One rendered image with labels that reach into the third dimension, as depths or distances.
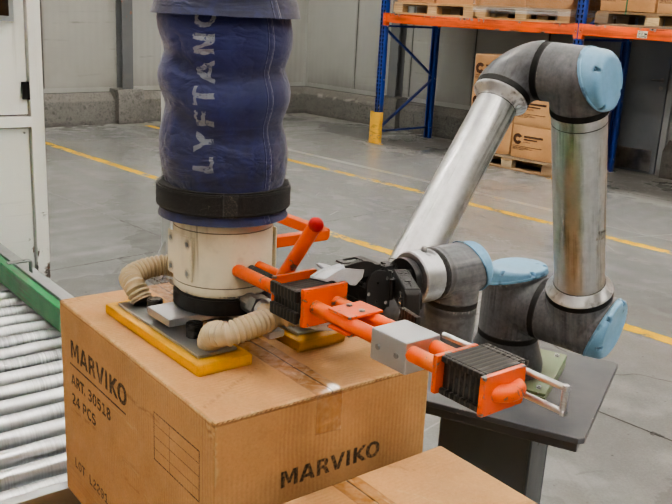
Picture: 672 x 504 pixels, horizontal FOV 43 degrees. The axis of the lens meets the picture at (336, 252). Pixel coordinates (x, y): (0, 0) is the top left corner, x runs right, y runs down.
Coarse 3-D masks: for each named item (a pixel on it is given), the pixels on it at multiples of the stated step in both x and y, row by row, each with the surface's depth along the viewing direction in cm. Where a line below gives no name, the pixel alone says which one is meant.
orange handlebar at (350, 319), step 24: (288, 216) 175; (288, 240) 160; (264, 264) 141; (264, 288) 133; (312, 312) 124; (336, 312) 119; (360, 312) 119; (360, 336) 116; (408, 360) 109; (432, 360) 106; (504, 384) 99
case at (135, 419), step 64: (64, 320) 161; (64, 384) 166; (128, 384) 139; (192, 384) 128; (256, 384) 129; (320, 384) 130; (384, 384) 134; (128, 448) 143; (192, 448) 123; (256, 448) 121; (320, 448) 129; (384, 448) 138
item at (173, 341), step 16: (112, 304) 154; (128, 304) 153; (144, 304) 154; (128, 320) 148; (144, 320) 146; (192, 320) 140; (144, 336) 143; (160, 336) 141; (176, 336) 140; (192, 336) 138; (176, 352) 135; (192, 352) 134; (208, 352) 134; (224, 352) 135; (240, 352) 136; (192, 368) 131; (208, 368) 131; (224, 368) 133
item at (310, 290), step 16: (304, 272) 132; (272, 288) 128; (288, 288) 125; (304, 288) 128; (320, 288) 125; (336, 288) 127; (272, 304) 129; (288, 304) 127; (304, 304) 124; (288, 320) 126; (304, 320) 124; (320, 320) 126
